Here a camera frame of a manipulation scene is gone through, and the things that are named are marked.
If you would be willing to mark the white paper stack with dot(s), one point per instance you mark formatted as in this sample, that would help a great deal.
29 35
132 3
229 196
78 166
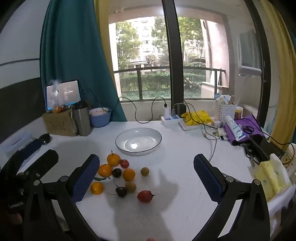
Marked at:
185 126

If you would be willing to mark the small red tomato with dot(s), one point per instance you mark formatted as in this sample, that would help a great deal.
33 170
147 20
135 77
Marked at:
124 163

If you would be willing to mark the white power strip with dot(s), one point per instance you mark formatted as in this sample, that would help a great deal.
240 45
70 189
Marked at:
170 120

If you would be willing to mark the orange with short stem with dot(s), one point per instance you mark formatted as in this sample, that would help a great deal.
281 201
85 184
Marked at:
113 160

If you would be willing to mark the cardboard box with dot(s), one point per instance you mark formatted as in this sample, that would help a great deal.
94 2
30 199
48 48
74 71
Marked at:
60 124

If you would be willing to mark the narrow yellow curtain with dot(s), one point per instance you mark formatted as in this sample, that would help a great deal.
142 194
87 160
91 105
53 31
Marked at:
101 34

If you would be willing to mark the black scissors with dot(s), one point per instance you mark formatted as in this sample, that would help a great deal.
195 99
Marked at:
248 129

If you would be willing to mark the brown longan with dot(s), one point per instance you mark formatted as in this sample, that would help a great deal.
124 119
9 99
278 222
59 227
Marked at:
144 171
130 186

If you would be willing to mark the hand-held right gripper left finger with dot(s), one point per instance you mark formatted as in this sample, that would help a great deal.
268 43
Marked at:
85 179

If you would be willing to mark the small cards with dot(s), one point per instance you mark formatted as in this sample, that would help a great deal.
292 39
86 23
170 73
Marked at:
220 134

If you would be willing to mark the white spray bottle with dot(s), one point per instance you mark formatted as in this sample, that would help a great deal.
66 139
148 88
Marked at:
234 128

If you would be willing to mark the blue bowl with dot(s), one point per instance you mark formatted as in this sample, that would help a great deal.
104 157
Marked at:
100 120

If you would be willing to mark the black charger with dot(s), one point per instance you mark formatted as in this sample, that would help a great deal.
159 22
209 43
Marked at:
180 109

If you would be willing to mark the yellow printed cup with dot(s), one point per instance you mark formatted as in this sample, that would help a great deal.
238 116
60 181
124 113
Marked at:
291 155

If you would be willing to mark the black device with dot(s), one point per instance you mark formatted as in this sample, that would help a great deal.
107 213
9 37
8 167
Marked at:
261 146

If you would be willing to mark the white flat box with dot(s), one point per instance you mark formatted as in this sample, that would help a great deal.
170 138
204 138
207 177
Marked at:
17 142

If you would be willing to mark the clear plastic bag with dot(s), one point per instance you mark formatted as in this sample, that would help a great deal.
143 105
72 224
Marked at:
56 97

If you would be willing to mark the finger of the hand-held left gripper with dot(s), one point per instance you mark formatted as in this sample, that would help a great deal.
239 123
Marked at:
46 160
29 147

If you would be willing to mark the amber jar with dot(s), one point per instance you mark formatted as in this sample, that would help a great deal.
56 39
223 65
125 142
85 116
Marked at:
238 112

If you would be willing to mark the teal curtain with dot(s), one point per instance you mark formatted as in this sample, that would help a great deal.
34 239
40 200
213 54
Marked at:
74 51

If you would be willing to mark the balcony railing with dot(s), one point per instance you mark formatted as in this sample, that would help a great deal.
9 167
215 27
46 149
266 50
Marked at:
138 78

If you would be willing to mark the red tomato with calyx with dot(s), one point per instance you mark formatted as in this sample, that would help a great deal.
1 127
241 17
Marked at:
145 196

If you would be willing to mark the large orange with leaf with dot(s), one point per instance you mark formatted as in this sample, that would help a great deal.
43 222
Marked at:
104 170

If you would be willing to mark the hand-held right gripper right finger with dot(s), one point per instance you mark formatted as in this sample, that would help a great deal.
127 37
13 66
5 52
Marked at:
208 179

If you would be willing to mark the steel thermos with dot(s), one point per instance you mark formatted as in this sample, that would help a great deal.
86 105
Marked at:
81 120

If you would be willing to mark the black computer mouse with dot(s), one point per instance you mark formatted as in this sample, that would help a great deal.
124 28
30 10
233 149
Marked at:
45 138

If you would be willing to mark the purple pouch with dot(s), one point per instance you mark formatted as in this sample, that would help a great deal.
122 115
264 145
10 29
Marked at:
252 122

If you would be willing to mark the air conditioner unit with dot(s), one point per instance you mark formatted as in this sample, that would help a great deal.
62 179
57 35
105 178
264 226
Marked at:
249 53

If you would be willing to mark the dark purple plum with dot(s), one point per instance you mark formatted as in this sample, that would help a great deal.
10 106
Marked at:
121 191
116 172

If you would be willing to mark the white inner bowl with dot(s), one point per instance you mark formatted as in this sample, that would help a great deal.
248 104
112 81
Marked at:
98 112

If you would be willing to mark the packets in basket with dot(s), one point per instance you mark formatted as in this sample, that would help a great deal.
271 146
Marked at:
223 98

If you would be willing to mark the black window frame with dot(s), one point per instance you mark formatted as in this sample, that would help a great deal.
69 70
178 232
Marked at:
262 69

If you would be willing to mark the white charger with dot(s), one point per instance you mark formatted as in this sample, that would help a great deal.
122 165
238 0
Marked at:
166 110

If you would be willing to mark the yellow sponge pack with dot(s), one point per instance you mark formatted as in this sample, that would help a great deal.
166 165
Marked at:
270 178

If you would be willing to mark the black window post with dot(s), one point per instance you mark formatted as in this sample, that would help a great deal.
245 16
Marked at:
171 58

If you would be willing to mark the tablet screen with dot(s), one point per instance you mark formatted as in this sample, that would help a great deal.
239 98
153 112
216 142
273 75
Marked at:
68 92

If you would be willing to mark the white plate with dark rim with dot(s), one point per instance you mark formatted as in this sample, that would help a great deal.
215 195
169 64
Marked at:
138 141

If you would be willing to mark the white plastic basket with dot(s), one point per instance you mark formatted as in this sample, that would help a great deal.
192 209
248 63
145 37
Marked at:
225 112

